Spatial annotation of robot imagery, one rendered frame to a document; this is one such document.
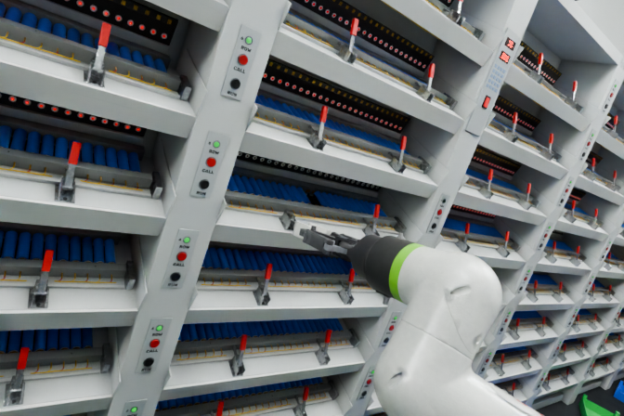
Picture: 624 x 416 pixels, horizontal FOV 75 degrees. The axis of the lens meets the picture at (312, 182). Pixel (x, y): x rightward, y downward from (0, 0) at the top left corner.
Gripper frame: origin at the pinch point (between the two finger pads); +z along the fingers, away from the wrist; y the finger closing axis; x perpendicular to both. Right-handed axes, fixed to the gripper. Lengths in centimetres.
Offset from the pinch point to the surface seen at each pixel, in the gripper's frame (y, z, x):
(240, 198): -11.5, 11.7, 3.5
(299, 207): 4.4, 12.0, 3.6
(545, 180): 113, 7, 30
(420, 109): 25.2, 0.7, 33.3
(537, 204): 111, 7, 20
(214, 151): -22.5, 4.0, 11.7
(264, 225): -6.3, 8.3, -1.0
